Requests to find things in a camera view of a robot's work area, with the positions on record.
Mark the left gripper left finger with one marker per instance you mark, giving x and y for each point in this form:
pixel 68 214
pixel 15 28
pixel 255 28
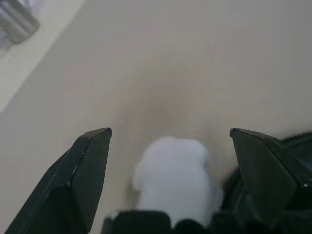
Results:
pixel 73 195

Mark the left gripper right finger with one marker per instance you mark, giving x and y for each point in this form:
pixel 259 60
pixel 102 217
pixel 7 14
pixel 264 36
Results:
pixel 265 175

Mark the black zippered paddle case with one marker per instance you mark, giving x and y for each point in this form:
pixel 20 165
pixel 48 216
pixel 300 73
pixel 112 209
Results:
pixel 303 151

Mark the grey glasses case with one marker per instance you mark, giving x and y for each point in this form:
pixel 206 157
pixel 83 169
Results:
pixel 17 24

